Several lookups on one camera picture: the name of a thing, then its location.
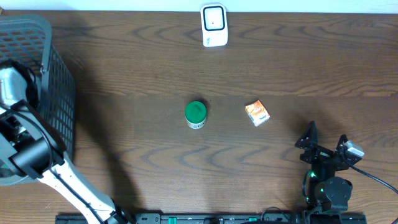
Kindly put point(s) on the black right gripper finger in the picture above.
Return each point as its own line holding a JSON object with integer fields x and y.
{"x": 343, "y": 138}
{"x": 309, "y": 139}

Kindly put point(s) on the white barcode scanner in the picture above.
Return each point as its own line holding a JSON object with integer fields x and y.
{"x": 214, "y": 25}

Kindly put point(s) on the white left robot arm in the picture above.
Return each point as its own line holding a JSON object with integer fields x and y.
{"x": 30, "y": 147}

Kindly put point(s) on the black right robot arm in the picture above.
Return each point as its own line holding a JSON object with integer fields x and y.
{"x": 325, "y": 192}

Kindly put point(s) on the dark grey plastic basket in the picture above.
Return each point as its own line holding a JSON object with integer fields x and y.
{"x": 28, "y": 40}

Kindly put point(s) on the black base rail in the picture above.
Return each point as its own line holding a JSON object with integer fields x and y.
{"x": 155, "y": 218}

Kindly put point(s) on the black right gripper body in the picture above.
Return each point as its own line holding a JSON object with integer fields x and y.
{"x": 318, "y": 155}

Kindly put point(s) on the orange small carton box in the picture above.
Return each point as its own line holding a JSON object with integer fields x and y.
{"x": 257, "y": 113}

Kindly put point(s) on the green lid cup container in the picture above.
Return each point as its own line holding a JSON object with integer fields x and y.
{"x": 196, "y": 114}

